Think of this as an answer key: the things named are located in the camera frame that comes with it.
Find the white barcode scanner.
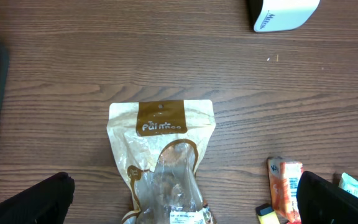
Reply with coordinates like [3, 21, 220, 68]
[247, 0, 320, 33]

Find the orange Kleenex tissue pack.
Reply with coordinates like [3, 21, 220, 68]
[267, 157, 303, 223]

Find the yellow black marker pen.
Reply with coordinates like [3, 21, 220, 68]
[255, 203, 280, 224]

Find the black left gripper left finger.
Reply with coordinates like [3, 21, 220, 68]
[0, 172, 75, 224]

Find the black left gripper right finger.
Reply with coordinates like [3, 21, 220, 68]
[296, 171, 358, 224]

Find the brown cookie snack bag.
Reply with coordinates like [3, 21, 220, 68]
[106, 100, 217, 224]

